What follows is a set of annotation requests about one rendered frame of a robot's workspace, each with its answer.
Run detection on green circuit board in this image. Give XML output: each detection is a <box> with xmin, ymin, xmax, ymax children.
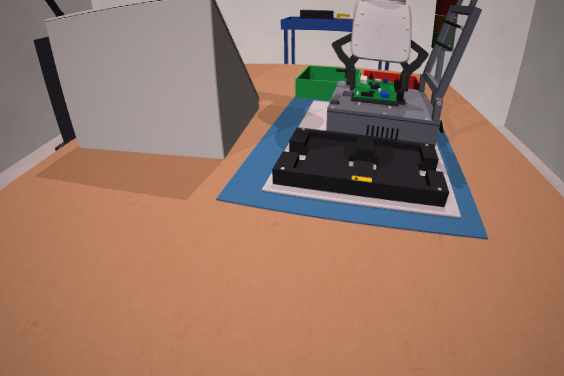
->
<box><xmin>354</xmin><ymin>76</ymin><xmax>397</xmax><ymax>102</ymax></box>

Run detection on green bin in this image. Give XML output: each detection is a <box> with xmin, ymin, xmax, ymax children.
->
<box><xmin>295</xmin><ymin>65</ymin><xmax>346</xmax><ymax>101</ymax></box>

